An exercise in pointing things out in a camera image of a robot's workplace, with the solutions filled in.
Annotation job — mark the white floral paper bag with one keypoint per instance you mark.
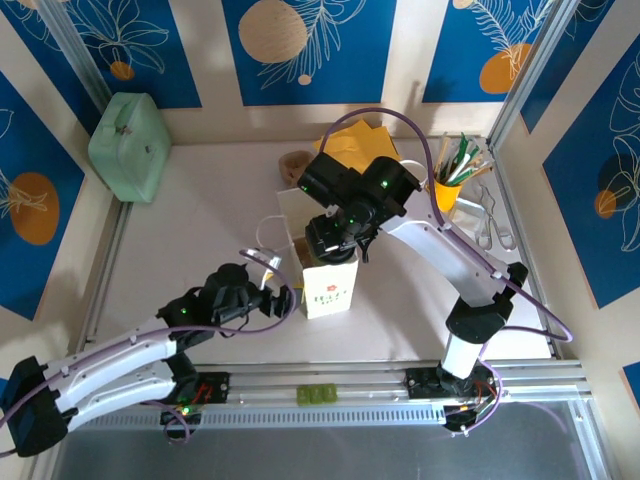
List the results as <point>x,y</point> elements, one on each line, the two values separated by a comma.
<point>330,295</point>

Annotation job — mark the black cup lid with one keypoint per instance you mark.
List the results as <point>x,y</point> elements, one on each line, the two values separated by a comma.
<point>336,259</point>

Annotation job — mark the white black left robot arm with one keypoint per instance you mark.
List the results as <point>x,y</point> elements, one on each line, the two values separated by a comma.
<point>110,355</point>

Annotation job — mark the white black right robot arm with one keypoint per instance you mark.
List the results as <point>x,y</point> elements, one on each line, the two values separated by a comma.
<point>450,260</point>

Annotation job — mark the yellow napkin stack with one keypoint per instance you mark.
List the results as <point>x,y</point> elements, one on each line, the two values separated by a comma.
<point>360,140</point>

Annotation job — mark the yellow utensil holder cup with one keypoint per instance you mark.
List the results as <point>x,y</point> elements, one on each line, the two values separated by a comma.
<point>446,197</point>

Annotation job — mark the pale thin stirrer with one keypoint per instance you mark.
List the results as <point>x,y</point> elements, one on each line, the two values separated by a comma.
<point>442,150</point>

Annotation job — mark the white plastic stirrer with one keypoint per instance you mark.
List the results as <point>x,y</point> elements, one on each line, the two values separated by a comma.
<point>462,170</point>

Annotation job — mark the green plastic stirrer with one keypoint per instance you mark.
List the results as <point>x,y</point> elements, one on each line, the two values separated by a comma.
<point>470,156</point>
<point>460,145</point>

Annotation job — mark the clear plastic box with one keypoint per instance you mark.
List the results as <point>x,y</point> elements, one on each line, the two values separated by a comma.
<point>467,212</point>

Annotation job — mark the wooden stirrer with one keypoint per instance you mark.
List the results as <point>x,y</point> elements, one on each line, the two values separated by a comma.
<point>480,171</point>

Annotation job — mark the green rubber pad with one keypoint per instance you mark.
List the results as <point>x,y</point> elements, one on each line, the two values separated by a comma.
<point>303,394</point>
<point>329,393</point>
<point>316,394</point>

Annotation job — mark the clear plastic tongs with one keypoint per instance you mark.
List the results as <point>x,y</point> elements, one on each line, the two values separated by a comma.
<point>487,220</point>

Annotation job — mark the mint green carry case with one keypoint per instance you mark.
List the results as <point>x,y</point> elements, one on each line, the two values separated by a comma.
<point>130,150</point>

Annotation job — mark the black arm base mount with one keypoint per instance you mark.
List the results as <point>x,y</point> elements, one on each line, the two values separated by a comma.
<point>215,387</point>
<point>422,384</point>

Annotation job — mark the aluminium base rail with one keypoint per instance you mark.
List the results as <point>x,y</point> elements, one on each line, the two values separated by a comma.
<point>370,380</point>

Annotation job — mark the aluminium frame post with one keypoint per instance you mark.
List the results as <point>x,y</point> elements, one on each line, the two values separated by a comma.
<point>75,50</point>
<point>525,75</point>

